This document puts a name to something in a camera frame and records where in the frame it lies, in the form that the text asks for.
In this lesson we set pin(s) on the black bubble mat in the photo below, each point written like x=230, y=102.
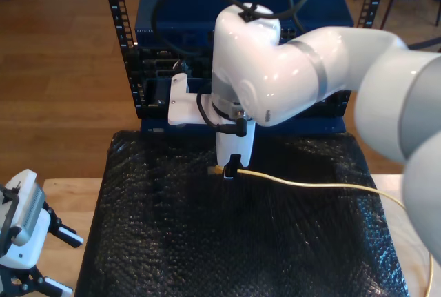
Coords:
x=206, y=242

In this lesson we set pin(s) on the black rack server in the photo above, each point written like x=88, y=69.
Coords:
x=151, y=66

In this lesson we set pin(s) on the blue rack base plate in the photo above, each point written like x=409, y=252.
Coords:
x=303, y=127

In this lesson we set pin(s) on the blue network switch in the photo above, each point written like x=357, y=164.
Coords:
x=193, y=11

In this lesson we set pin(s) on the black perforated rack post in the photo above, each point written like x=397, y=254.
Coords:
x=119, y=18
x=370, y=0

